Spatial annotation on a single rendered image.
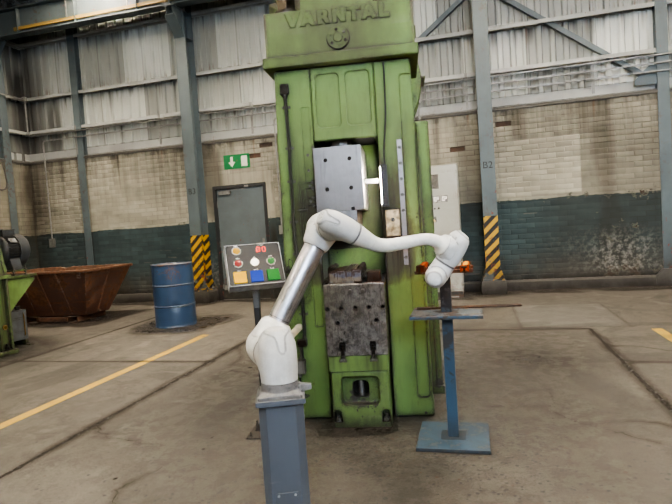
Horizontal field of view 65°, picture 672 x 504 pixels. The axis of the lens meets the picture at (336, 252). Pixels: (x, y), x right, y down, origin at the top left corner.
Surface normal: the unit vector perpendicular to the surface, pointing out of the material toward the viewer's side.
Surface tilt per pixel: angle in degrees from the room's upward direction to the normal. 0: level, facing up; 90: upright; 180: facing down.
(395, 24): 90
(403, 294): 90
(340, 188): 90
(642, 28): 90
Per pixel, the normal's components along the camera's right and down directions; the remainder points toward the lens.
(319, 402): -0.13, 0.06
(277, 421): 0.09, 0.04
